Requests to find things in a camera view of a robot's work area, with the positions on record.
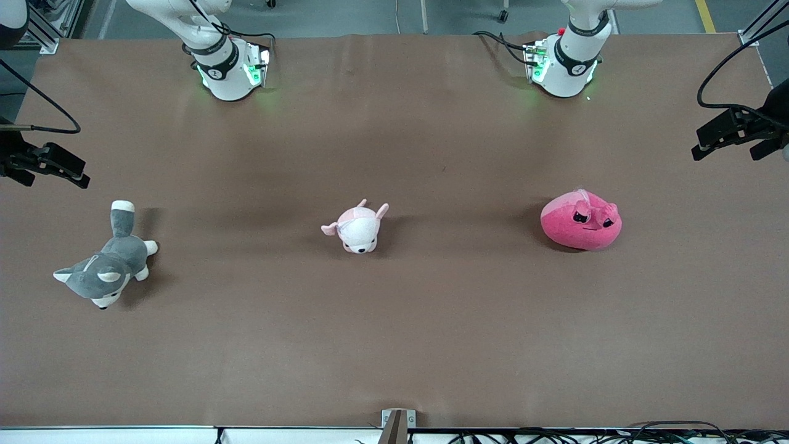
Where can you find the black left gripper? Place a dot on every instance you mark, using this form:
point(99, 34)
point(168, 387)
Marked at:
point(778, 106)

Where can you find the round hot pink plush toy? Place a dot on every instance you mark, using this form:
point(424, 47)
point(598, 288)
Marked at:
point(582, 231)

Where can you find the aluminium frame post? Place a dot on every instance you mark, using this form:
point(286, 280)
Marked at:
point(48, 45)
point(749, 38)

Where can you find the black caster wheel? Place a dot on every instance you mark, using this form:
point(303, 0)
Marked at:
point(503, 16)

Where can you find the grey white husky plush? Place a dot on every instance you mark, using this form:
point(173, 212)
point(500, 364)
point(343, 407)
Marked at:
point(105, 271)

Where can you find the pale pink white plush puppy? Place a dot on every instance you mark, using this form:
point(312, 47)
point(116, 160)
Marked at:
point(360, 234)

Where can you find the white table edge rail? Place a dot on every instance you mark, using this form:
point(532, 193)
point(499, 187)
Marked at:
point(123, 436)

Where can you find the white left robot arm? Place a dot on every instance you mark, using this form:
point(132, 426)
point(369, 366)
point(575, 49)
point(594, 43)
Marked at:
point(573, 55)

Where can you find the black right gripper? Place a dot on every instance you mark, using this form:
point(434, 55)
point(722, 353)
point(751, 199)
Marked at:
point(10, 150)

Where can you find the brown table cover sheet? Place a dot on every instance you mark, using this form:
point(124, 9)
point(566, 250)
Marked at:
point(431, 339)

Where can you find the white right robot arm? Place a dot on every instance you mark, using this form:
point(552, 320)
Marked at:
point(225, 68)

